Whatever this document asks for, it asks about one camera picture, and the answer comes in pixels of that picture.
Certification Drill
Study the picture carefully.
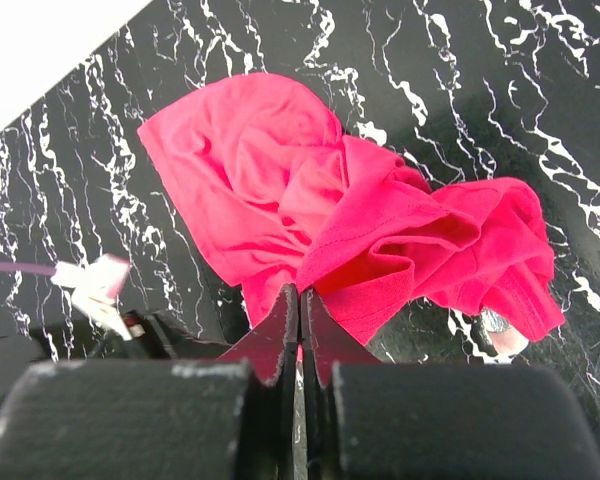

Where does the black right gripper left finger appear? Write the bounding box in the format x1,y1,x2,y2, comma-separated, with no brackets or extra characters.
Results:
0,285,298,479

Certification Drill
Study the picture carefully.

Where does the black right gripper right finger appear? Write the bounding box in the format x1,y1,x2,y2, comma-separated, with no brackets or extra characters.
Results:
299,291,600,479

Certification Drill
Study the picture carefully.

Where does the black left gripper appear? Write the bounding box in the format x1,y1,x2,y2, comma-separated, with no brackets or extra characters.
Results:
87,311,230,360

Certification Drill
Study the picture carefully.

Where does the magenta pink t-shirt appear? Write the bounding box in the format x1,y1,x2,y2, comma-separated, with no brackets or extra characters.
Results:
138,73,565,344

